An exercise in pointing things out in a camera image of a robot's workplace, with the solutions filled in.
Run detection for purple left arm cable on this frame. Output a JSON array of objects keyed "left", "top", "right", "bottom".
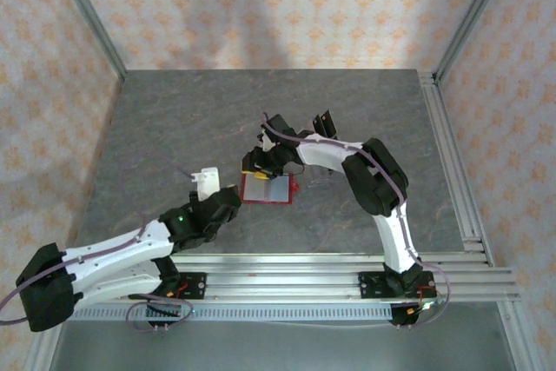
[{"left": 0, "top": 151, "right": 195, "bottom": 333}]

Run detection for aluminium table side rail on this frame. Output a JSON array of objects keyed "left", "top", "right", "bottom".
[{"left": 417, "top": 70, "right": 495, "bottom": 268}]

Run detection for red leather card holder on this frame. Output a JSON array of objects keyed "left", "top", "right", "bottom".
[{"left": 240, "top": 173, "right": 301, "bottom": 207}]

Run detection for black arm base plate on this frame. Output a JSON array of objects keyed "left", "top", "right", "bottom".
[
  {"left": 359, "top": 270, "right": 435, "bottom": 301},
  {"left": 147, "top": 272, "right": 208, "bottom": 301}
]

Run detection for aluminium frame leg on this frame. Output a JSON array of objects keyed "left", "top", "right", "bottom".
[
  {"left": 494, "top": 301, "right": 538, "bottom": 371},
  {"left": 23, "top": 301, "right": 66, "bottom": 371}
]

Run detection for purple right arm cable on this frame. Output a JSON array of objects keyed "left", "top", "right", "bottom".
[{"left": 259, "top": 112, "right": 453, "bottom": 331}]

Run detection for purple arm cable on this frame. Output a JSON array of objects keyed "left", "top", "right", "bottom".
[
  {"left": 259, "top": 112, "right": 453, "bottom": 331},
  {"left": 0, "top": 151, "right": 195, "bottom": 333}
]

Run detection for aluminium base mounting rails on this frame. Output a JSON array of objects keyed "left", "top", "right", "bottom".
[{"left": 69, "top": 252, "right": 521, "bottom": 302}]

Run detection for clear card stand black brackets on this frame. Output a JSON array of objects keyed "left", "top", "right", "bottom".
[{"left": 310, "top": 109, "right": 341, "bottom": 188}]

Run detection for black controller board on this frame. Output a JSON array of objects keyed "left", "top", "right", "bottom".
[
  {"left": 145, "top": 303, "right": 183, "bottom": 329},
  {"left": 389, "top": 301, "right": 435, "bottom": 329}
]

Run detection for grey slotted cable duct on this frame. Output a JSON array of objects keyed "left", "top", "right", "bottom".
[{"left": 71, "top": 304, "right": 394, "bottom": 322}]

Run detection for aluminium frame corner post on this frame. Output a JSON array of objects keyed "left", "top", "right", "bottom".
[
  {"left": 47, "top": 0, "right": 128, "bottom": 82},
  {"left": 433, "top": 0, "right": 518, "bottom": 83}
]

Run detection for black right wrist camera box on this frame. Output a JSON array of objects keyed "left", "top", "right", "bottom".
[{"left": 259, "top": 113, "right": 297, "bottom": 150}]

